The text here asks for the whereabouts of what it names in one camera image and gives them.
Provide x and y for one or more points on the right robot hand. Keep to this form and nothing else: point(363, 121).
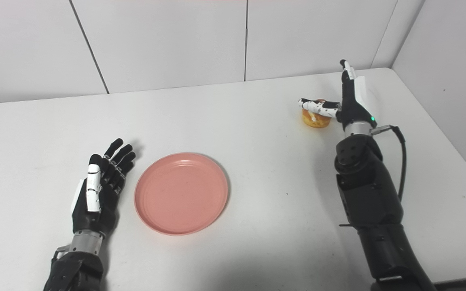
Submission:
point(348, 103)

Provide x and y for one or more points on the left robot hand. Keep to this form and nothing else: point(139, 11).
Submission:
point(99, 194)

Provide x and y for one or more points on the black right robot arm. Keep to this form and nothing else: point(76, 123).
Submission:
point(374, 206)

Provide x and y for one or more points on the pink round plate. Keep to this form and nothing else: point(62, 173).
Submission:
point(181, 193)

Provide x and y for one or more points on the cream puff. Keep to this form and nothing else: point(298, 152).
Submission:
point(314, 119)

